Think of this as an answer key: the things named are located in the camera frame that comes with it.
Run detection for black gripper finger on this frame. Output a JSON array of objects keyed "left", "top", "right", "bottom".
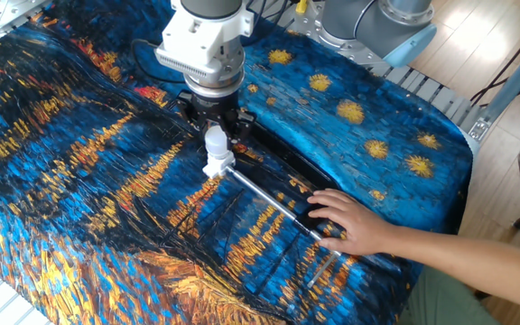
[
  {"left": 177, "top": 91, "right": 209, "bottom": 138},
  {"left": 228, "top": 109, "right": 257, "bottom": 143}
]

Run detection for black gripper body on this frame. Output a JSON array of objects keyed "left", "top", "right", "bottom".
[{"left": 190, "top": 92, "right": 242, "bottom": 129}]

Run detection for white light bulb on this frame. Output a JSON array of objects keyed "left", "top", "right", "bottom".
[{"left": 204, "top": 125, "right": 230, "bottom": 159}]

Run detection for metal lamp stand with socket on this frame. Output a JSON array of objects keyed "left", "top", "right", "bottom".
[{"left": 223, "top": 116, "right": 348, "bottom": 290}]

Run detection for person's right forearm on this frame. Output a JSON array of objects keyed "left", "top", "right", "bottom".
[{"left": 385, "top": 225, "right": 520, "bottom": 317}]

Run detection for white bulb socket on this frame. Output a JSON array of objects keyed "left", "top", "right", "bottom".
[{"left": 201, "top": 151, "right": 237, "bottom": 180}]

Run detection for person's right hand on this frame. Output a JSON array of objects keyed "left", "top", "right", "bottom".
[{"left": 307, "top": 188, "right": 399, "bottom": 256}]

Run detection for starry night painting tablecloth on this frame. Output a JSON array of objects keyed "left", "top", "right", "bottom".
[{"left": 0, "top": 0, "right": 474, "bottom": 325}]

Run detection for perforated metal plate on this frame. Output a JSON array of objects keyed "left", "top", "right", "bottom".
[{"left": 0, "top": 0, "right": 51, "bottom": 40}]

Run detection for green trousers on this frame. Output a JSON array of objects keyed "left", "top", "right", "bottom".
[{"left": 397, "top": 265, "right": 505, "bottom": 325}]

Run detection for white wrist sensor mount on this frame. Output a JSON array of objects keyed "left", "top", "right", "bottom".
[{"left": 154, "top": 0, "right": 255, "bottom": 79}]

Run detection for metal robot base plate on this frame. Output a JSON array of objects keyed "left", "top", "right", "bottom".
[{"left": 282, "top": 0, "right": 408, "bottom": 80}]

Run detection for metal corner bracket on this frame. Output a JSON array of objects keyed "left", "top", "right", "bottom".
[{"left": 467, "top": 116, "right": 492, "bottom": 144}]

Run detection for thin black floor cable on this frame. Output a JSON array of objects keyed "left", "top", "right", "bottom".
[{"left": 469, "top": 13, "right": 520, "bottom": 107}]

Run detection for aluminium frame post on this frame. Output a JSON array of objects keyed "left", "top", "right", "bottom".
[{"left": 480, "top": 26, "right": 520, "bottom": 127}]

